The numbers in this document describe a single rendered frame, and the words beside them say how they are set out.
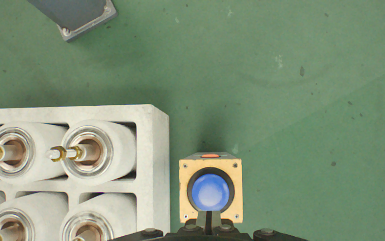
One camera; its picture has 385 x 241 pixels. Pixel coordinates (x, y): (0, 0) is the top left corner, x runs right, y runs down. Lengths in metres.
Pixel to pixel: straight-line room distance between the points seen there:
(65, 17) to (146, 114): 0.33
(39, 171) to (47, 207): 0.06
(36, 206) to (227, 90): 0.44
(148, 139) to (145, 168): 0.05
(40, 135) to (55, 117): 0.07
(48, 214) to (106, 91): 0.32
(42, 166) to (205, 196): 0.26
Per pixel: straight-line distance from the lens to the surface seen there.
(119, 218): 0.42
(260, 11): 0.71
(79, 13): 0.69
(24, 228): 0.47
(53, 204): 0.51
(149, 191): 0.46
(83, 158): 0.38
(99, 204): 0.42
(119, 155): 0.40
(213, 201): 0.30
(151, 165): 0.46
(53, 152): 0.33
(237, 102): 0.63
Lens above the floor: 0.62
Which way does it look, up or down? 84 degrees down
